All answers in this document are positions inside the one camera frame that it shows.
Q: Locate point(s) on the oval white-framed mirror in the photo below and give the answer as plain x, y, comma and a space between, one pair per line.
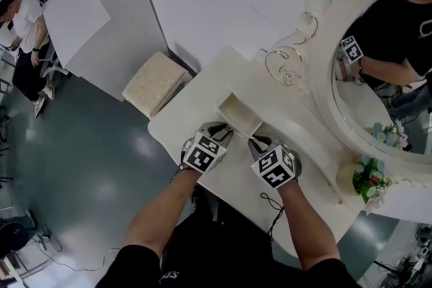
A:
371, 94

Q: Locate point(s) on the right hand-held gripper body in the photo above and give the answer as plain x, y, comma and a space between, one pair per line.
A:
275, 168

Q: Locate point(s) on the white dressing table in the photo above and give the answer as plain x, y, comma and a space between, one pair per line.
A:
209, 104

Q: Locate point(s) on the black round floor device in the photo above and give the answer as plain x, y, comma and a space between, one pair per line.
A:
13, 234

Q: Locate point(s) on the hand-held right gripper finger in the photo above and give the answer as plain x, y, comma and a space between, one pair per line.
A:
254, 151
270, 141

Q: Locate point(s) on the beige upholstered stool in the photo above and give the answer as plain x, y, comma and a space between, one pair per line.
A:
153, 84

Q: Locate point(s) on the person's right forearm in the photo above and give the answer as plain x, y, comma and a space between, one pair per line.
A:
305, 222

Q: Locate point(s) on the person's black shirt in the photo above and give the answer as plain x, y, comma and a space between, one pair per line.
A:
216, 246

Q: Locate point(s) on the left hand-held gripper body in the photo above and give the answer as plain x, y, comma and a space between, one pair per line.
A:
204, 156

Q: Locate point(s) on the white counter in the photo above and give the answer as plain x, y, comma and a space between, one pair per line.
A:
76, 20

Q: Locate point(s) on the flower bouquet in cream vase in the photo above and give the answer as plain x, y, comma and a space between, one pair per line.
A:
366, 178

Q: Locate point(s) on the person's left forearm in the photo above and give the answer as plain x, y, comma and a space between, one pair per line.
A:
158, 216

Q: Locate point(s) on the cream dressing table drawer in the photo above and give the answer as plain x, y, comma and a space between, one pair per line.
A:
241, 113

